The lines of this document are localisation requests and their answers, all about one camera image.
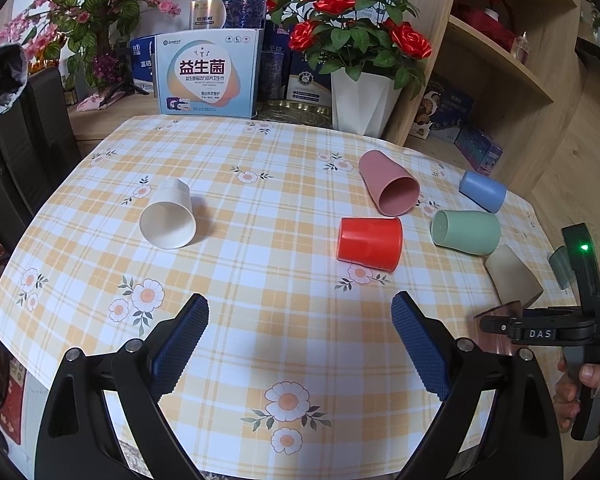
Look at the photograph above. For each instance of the red basket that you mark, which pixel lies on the red basket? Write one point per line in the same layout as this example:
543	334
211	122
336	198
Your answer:
482	20

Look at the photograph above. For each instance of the white and blue carton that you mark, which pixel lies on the white and blue carton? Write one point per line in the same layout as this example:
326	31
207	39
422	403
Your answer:
205	72

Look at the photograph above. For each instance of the small glass bottle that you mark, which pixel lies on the small glass bottle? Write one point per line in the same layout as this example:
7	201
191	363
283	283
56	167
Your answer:
520	47

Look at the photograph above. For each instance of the red patterned rug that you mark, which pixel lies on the red patterned rug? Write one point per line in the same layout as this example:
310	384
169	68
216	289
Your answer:
7	390

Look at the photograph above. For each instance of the grey cloth bag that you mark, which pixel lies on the grey cloth bag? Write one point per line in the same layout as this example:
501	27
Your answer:
2	77

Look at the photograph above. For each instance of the pink cup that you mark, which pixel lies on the pink cup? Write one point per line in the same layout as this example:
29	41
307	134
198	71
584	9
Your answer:
385	180

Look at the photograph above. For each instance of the wooden shelf unit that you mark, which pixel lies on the wooden shelf unit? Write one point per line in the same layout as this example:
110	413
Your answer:
530	85

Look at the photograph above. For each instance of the gold metal tray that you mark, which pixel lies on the gold metal tray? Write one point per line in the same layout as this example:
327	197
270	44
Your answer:
295	112

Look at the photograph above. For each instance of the blue cup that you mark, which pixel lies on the blue cup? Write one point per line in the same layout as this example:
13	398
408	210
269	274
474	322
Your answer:
482	191

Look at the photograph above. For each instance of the white faceted vase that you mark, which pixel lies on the white faceted vase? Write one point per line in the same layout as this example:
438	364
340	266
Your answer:
362	105

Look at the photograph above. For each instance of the red cup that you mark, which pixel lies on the red cup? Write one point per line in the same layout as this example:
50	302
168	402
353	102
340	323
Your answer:
370	245

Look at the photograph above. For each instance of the black tripod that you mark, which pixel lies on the black tripod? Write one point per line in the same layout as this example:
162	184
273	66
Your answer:
125	91

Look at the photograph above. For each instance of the beige cup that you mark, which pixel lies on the beige cup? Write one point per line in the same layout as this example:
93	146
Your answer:
512	275

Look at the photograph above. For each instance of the silver gift box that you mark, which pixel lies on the silver gift box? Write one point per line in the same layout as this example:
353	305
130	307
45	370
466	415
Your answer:
225	12

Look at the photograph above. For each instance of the illustrated picture box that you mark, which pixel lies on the illustrated picture box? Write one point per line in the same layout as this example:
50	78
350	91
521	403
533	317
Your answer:
442	107

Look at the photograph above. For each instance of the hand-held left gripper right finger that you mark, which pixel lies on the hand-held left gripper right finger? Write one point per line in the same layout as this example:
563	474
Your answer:
420	345

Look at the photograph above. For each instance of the blue milk carton box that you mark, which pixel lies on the blue milk carton box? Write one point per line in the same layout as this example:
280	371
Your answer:
142	65

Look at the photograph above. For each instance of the green cup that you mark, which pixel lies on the green cup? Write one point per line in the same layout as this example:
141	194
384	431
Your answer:
467	231

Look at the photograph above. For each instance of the white cup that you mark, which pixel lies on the white cup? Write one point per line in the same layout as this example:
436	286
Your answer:
167	215

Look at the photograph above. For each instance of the blue starry box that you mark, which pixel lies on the blue starry box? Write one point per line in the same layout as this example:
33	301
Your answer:
477	150

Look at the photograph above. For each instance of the person's right hand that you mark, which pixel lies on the person's right hand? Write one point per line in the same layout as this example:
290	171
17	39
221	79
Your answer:
570	395

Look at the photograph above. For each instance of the checked floral tablecloth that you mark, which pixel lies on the checked floral tablecloth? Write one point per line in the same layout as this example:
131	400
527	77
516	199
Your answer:
260	270

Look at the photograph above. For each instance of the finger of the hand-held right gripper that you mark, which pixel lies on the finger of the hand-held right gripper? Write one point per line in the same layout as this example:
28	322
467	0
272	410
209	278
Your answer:
497	324

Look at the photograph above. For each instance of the black chair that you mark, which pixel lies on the black chair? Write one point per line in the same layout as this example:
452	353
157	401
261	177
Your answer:
25	160

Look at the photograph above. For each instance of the dark blue emblem box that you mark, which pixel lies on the dark blue emblem box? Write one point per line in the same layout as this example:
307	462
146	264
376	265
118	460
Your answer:
307	82

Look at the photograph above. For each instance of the pink floral cloth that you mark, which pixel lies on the pink floral cloth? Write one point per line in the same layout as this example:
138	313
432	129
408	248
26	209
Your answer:
97	101

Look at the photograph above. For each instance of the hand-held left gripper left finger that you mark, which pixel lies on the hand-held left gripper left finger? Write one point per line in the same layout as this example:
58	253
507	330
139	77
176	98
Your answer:
180	342

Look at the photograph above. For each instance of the dark blue patterned box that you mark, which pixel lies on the dark blue patterned box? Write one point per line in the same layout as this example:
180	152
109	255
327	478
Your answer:
272	67

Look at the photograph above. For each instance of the red rose bouquet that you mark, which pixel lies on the red rose bouquet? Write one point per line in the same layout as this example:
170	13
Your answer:
350	15

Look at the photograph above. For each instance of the pink blossom plant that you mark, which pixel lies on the pink blossom plant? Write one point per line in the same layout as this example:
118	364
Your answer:
87	10

